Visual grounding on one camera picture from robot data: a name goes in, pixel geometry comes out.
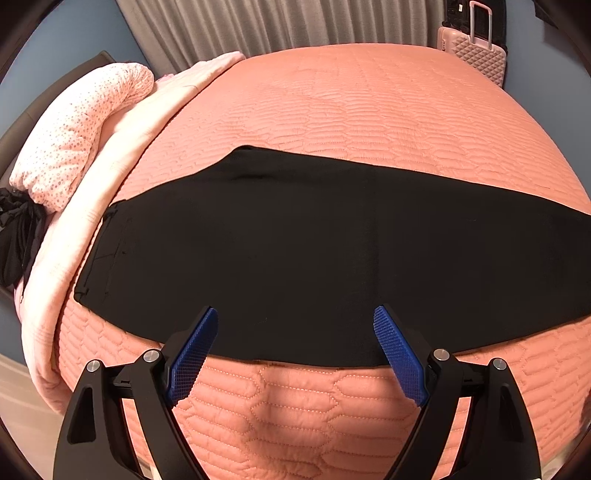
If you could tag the grey curtain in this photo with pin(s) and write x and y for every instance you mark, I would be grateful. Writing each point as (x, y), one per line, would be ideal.
(277, 27)

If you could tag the pink quilted bedspread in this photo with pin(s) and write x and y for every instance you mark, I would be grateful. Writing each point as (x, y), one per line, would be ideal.
(351, 115)

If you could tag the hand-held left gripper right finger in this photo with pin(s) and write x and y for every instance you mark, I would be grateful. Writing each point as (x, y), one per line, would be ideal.
(400, 353)

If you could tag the black suitcase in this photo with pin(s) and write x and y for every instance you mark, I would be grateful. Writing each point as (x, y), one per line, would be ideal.
(457, 11)

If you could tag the dark bed headboard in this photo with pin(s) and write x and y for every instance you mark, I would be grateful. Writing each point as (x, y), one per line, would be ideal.
(41, 101)

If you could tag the pink suitcase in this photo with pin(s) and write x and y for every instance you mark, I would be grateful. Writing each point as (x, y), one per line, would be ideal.
(480, 57)

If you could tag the black pants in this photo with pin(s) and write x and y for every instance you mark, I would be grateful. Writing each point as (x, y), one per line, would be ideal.
(295, 258)

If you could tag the light pink blanket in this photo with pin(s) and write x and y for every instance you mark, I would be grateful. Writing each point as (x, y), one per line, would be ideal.
(138, 138)

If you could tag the black cloth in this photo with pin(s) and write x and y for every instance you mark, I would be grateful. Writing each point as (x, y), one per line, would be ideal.
(21, 235)

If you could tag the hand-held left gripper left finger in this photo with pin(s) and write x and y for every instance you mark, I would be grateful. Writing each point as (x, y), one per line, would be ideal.
(194, 350)

